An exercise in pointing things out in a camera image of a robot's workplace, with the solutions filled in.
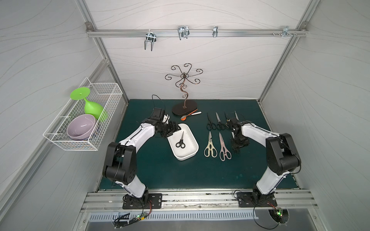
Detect pink kitchen scissors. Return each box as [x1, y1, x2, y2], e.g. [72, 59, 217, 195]
[219, 133, 232, 162]

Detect yellow handled scissors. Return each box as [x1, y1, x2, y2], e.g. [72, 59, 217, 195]
[224, 112, 229, 128]

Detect small black handled scissors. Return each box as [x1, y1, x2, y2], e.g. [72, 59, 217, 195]
[175, 131, 186, 149]

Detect black handled steel scissors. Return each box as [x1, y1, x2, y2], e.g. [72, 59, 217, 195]
[216, 113, 226, 130]

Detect white storage box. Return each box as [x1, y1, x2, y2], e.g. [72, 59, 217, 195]
[167, 123, 199, 161]

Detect cream kitchen scissors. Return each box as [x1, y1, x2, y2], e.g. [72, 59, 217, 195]
[204, 132, 218, 158]

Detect all black scissors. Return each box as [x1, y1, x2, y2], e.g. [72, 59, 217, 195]
[207, 113, 217, 131]

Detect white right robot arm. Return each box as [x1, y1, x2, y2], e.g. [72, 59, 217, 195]
[227, 118, 302, 205]

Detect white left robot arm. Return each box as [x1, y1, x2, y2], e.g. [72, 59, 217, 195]
[102, 119, 181, 204]

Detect orange spoon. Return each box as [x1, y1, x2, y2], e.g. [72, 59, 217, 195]
[181, 109, 198, 121]

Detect bronze jewelry tree stand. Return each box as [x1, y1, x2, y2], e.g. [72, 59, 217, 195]
[164, 63, 203, 116]

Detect green table mat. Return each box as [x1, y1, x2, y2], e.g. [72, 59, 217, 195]
[98, 99, 298, 190]

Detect green plastic goblet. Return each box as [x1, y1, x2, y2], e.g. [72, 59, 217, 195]
[70, 87, 108, 122]

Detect lilac bowl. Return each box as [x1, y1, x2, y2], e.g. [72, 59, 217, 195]
[66, 114, 97, 141]

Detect metal double hook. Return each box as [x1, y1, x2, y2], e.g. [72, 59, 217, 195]
[144, 32, 157, 51]
[177, 26, 190, 40]

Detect metal single hook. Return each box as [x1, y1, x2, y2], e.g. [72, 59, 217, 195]
[213, 26, 218, 38]

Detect metal corner hook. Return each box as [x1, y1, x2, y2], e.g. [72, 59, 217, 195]
[271, 26, 297, 38]

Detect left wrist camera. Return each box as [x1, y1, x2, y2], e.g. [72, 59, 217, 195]
[149, 107, 165, 122]

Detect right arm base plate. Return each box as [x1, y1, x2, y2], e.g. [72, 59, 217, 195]
[233, 190, 278, 208]

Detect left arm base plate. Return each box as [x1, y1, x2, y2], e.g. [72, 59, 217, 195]
[122, 193, 163, 210]

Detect white wire basket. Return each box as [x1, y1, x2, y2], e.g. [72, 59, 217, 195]
[43, 78, 122, 151]

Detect aluminium front rail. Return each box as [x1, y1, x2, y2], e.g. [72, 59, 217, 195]
[81, 189, 319, 212]

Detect aluminium rail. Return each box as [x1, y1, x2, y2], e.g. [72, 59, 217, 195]
[87, 26, 309, 39]
[81, 189, 319, 212]

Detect aluminium top rail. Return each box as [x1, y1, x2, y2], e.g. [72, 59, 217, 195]
[87, 26, 309, 39]

